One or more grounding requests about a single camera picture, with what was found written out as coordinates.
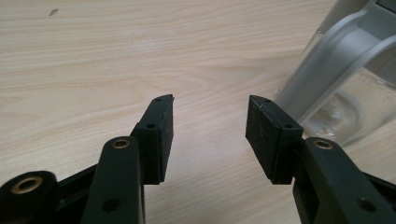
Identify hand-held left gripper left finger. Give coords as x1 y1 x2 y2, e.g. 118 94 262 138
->
130 93 175 185

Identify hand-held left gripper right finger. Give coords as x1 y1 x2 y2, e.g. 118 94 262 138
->
246 94 304 185

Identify clear plastic storage container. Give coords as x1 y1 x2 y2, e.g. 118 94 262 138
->
275 0 396 147

